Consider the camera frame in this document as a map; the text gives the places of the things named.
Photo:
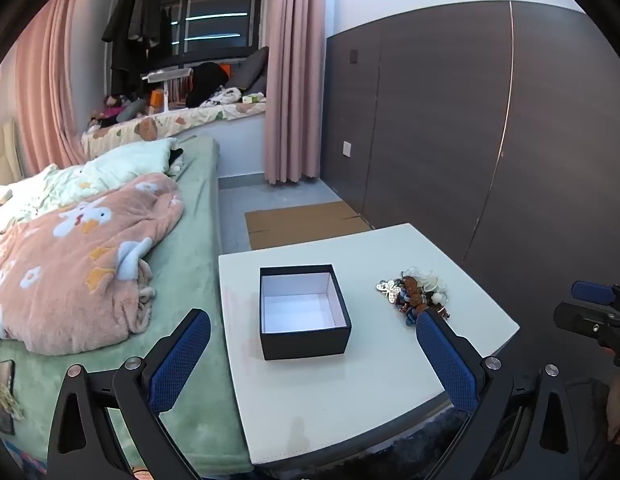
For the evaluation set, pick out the dark wall switch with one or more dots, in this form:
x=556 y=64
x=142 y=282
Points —
x=354 y=56

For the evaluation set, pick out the floral window seat cushion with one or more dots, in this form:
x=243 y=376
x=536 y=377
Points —
x=189 y=120

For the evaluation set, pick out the row of books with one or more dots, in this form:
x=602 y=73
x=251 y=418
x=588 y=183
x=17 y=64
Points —
x=178 y=87

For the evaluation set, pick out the black phone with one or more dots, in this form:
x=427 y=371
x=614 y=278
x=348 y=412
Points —
x=5 y=385

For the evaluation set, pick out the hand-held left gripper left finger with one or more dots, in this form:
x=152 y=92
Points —
x=179 y=360

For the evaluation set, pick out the black bag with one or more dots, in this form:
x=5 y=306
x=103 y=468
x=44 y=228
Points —
x=207 y=82

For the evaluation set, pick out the hanging dark clothes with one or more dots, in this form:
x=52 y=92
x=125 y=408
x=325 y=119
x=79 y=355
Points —
x=134 y=25

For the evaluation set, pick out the white black patterned cloth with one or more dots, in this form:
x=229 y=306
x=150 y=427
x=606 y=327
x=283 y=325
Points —
x=222 y=96

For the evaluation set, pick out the dark framed window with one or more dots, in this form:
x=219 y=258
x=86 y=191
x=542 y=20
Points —
x=214 y=15

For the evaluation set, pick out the green tissue box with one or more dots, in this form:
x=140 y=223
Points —
x=253 y=98

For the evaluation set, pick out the flat cardboard sheet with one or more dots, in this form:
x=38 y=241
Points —
x=300 y=222

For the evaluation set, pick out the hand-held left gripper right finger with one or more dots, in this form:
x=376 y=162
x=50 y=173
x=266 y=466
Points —
x=445 y=360

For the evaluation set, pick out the dark haired doll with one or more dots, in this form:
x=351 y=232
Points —
x=112 y=105

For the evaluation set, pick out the grey bolster pillow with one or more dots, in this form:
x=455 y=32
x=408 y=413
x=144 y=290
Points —
x=132 y=109

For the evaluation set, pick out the pink curtain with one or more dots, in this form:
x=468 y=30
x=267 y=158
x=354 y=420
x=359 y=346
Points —
x=295 y=85
x=44 y=85

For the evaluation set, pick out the bed with green sheet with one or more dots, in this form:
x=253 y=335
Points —
x=194 y=240

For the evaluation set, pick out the white wall socket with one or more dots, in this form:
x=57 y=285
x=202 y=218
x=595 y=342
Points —
x=347 y=149

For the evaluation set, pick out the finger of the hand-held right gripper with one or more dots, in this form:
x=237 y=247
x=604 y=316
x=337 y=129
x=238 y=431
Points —
x=585 y=320
x=592 y=291

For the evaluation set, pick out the black cardboard box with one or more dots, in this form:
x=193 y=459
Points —
x=310 y=345

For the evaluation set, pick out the orange box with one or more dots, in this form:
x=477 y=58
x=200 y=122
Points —
x=155 y=98

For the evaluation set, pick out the pink duck print blanket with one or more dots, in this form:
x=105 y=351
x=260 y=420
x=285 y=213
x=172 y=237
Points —
x=64 y=270

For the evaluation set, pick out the beige headboard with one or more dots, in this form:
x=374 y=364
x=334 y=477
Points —
x=4 y=155

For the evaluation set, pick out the white desk lamp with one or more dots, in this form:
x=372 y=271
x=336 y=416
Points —
x=162 y=76

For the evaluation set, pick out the light green quilt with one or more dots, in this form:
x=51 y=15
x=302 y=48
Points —
x=124 y=160

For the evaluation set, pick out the white table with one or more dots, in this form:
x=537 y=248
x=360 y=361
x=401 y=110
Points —
x=390 y=370

